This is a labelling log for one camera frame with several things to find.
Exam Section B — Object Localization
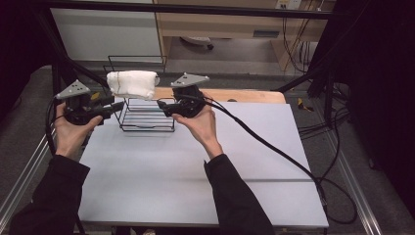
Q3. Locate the black wire rack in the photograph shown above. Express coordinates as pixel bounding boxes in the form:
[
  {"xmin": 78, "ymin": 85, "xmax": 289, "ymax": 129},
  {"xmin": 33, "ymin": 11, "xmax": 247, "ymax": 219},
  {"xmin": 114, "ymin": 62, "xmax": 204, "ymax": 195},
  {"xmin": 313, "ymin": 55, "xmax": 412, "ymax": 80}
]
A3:
[{"xmin": 102, "ymin": 55, "xmax": 178, "ymax": 133}]

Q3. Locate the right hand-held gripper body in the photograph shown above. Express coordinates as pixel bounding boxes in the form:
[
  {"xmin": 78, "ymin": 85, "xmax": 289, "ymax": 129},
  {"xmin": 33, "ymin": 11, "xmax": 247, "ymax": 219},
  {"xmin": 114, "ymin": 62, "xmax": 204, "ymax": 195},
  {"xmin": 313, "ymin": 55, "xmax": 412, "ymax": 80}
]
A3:
[{"xmin": 168, "ymin": 71, "xmax": 210, "ymax": 119}]

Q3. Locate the white table cover sheet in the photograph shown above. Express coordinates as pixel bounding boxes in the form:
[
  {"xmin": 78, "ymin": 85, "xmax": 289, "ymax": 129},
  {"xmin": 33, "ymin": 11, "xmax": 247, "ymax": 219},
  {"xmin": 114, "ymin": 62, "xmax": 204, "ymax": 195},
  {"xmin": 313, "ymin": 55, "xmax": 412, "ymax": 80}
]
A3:
[{"xmin": 77, "ymin": 97, "xmax": 330, "ymax": 229}]

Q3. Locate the black floor cables bundle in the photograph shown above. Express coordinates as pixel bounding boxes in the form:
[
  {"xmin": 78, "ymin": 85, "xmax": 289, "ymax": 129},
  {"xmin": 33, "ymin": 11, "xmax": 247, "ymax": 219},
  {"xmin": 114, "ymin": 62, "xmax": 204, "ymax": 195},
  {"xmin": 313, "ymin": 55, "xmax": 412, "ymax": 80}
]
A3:
[{"xmin": 298, "ymin": 106, "xmax": 350, "ymax": 140}]

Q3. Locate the black frame crossbar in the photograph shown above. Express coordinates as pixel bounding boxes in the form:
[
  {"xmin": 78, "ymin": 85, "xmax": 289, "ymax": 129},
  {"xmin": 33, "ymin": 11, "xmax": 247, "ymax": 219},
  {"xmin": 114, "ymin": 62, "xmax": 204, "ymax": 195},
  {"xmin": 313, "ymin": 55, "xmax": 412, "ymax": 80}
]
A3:
[{"xmin": 32, "ymin": 0, "xmax": 338, "ymax": 21}]

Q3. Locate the black metal stand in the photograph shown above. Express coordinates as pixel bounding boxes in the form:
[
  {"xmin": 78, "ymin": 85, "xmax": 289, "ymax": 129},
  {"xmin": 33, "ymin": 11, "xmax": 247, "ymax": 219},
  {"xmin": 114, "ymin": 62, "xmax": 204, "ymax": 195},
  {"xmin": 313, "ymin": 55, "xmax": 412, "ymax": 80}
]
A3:
[
  {"xmin": 275, "ymin": 57, "xmax": 338, "ymax": 129},
  {"xmin": 32, "ymin": 9, "xmax": 113, "ymax": 112}
]

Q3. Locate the aluminium rail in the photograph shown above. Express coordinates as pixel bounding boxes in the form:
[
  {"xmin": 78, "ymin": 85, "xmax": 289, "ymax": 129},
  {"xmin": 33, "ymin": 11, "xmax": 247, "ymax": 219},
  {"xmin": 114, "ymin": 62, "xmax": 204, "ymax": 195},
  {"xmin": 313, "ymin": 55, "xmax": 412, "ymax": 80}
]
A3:
[
  {"xmin": 312, "ymin": 97, "xmax": 384, "ymax": 235},
  {"xmin": 0, "ymin": 130, "xmax": 60, "ymax": 227}
]

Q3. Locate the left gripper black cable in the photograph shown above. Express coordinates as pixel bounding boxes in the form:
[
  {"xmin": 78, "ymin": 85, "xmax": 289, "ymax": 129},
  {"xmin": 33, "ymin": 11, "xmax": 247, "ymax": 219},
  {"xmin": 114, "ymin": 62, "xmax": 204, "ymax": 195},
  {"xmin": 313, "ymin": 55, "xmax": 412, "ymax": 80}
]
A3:
[{"xmin": 44, "ymin": 97, "xmax": 86, "ymax": 235}]

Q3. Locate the grey chair base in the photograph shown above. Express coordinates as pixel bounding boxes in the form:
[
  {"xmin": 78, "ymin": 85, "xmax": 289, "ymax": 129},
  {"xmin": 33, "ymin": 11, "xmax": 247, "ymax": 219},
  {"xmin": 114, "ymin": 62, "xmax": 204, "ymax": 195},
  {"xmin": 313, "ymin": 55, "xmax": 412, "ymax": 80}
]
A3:
[{"xmin": 179, "ymin": 35, "xmax": 215, "ymax": 51}]

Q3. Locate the person's right hand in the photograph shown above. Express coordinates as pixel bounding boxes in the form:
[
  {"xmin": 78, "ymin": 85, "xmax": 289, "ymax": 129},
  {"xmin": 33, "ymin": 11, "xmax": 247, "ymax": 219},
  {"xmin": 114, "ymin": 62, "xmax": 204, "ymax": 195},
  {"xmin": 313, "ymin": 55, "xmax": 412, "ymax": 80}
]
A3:
[{"xmin": 171, "ymin": 92, "xmax": 225, "ymax": 161}]

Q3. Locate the wooden table board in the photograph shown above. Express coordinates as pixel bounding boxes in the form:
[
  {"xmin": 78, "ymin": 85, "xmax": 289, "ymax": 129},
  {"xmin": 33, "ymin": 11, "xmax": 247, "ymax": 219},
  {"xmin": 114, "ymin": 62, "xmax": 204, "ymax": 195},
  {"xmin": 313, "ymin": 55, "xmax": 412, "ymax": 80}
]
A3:
[{"xmin": 153, "ymin": 85, "xmax": 288, "ymax": 105}]

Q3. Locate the white power strip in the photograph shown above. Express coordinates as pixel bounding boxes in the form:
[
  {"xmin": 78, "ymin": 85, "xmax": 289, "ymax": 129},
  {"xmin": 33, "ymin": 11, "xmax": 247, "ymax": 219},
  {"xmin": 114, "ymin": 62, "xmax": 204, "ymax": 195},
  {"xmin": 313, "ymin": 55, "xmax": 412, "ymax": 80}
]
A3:
[{"xmin": 274, "ymin": 0, "xmax": 303, "ymax": 11}]

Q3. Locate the light wooden desk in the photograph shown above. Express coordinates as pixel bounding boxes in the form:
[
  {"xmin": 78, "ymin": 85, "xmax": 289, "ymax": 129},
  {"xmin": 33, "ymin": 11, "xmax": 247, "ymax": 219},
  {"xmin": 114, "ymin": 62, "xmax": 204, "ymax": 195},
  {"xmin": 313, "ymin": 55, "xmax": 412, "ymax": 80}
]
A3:
[{"xmin": 153, "ymin": 0, "xmax": 330, "ymax": 72}]

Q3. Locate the white cabinet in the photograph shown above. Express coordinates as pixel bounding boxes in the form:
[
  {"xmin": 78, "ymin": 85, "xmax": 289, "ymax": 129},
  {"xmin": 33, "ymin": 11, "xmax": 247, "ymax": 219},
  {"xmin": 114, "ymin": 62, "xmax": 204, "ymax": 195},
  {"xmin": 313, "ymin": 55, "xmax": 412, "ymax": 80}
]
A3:
[{"xmin": 49, "ymin": 7, "xmax": 163, "ymax": 63}]

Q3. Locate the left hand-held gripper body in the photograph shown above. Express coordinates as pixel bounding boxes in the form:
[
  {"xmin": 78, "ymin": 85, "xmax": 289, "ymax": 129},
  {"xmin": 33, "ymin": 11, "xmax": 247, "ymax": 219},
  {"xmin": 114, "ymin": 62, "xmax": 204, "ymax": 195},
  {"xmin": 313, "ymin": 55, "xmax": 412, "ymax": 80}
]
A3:
[{"xmin": 54, "ymin": 78, "xmax": 106, "ymax": 126}]

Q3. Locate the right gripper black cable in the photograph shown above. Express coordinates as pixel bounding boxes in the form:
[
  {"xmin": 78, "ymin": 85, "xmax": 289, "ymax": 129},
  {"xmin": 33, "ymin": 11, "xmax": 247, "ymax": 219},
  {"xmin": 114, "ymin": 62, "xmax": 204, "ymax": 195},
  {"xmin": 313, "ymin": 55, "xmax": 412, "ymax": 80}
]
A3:
[{"xmin": 174, "ymin": 93, "xmax": 358, "ymax": 225}]

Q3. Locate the hanging cables bundle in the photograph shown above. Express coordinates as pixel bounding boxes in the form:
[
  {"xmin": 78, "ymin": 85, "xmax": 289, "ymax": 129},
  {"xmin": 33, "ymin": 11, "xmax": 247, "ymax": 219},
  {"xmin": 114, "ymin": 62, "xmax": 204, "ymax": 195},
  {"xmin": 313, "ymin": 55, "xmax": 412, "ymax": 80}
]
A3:
[{"xmin": 281, "ymin": 9, "xmax": 316, "ymax": 74}]

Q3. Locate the person's left hand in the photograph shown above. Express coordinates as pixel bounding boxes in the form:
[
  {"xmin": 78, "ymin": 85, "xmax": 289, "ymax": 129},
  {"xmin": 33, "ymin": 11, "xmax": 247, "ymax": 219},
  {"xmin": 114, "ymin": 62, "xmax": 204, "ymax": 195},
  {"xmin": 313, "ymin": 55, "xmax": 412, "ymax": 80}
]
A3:
[{"xmin": 53, "ymin": 102, "xmax": 105, "ymax": 162}]

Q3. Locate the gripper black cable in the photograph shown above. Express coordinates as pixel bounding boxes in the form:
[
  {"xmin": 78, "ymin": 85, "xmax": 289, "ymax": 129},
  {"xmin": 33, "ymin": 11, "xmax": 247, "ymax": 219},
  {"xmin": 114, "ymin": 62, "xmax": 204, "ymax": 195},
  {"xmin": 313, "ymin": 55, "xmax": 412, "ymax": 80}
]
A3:
[
  {"xmin": 44, "ymin": 97, "xmax": 86, "ymax": 235},
  {"xmin": 174, "ymin": 93, "xmax": 358, "ymax": 225}
]

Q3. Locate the white towel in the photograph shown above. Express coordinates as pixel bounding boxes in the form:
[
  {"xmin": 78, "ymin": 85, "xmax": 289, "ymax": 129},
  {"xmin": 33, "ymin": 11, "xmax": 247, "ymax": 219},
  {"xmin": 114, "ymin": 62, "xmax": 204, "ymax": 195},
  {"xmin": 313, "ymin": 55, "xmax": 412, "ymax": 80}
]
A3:
[{"xmin": 106, "ymin": 70, "xmax": 161, "ymax": 101}]

